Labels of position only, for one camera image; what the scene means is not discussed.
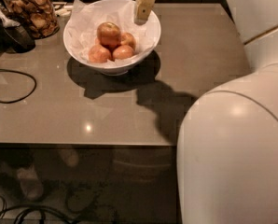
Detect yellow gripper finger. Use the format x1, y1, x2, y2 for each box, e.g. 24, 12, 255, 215
134, 0, 156, 25

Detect red apple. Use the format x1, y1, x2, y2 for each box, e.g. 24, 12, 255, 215
112, 45, 134, 60
88, 44, 112, 63
97, 22, 121, 47
120, 32, 136, 49

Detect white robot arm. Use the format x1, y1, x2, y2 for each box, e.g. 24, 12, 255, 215
176, 0, 278, 224

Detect white ceramic bowl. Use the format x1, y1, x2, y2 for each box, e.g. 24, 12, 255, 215
63, 0, 162, 77

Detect small items behind bowl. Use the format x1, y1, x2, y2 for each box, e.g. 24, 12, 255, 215
53, 2, 73, 17

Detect white crumpled paper liner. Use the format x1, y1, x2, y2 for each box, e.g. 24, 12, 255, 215
64, 0, 159, 69

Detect glass jar of dried chips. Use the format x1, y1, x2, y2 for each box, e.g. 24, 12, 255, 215
5, 0, 59, 39

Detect black round device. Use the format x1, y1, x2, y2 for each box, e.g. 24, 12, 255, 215
4, 25, 35, 53

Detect white shoe under table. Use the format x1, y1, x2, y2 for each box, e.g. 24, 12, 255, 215
16, 165, 44, 201

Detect black cable loop on table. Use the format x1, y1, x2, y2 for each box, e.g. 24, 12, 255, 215
0, 68, 38, 105

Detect black cables on floor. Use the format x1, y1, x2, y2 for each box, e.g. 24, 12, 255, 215
0, 184, 118, 224

